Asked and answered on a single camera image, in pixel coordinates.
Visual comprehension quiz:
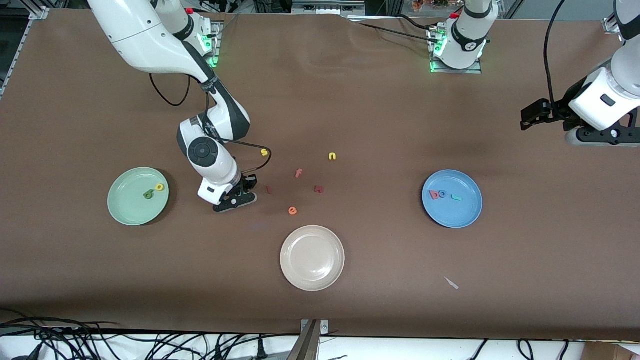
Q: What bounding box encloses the black base cable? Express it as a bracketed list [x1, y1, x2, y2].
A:
[345, 14, 442, 45]

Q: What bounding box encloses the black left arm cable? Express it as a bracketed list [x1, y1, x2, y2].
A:
[543, 0, 567, 104]

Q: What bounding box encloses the beige plate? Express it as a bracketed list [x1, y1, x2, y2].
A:
[280, 225, 346, 292]

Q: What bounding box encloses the metal table edge bracket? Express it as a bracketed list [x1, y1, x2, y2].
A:
[300, 319, 330, 337]

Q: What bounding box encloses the black floor cable tangle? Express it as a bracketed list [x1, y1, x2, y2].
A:
[0, 307, 126, 360]

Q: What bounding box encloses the green plate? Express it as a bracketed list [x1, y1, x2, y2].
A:
[107, 166, 170, 227]

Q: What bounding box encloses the orange decoration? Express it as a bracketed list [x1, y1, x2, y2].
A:
[411, 0, 464, 12]

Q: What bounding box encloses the aluminium frame profile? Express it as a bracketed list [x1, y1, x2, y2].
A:
[291, 0, 367, 16]

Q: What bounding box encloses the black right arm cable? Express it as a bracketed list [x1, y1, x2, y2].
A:
[149, 72, 273, 179]

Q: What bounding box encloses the cardboard box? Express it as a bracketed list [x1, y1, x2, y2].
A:
[581, 341, 640, 360]

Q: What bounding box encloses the blue plate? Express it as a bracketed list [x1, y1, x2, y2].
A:
[421, 169, 484, 229]

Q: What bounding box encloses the grey angled bar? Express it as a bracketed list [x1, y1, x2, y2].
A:
[287, 320, 321, 360]

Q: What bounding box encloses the brown table cover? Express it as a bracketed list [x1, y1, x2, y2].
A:
[0, 9, 640, 342]

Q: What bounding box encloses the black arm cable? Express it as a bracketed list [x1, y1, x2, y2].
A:
[149, 72, 273, 179]
[543, 0, 567, 104]

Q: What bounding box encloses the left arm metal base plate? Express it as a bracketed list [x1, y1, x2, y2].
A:
[430, 30, 484, 75]

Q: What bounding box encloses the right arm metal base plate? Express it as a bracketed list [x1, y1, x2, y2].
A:
[197, 20, 221, 69]

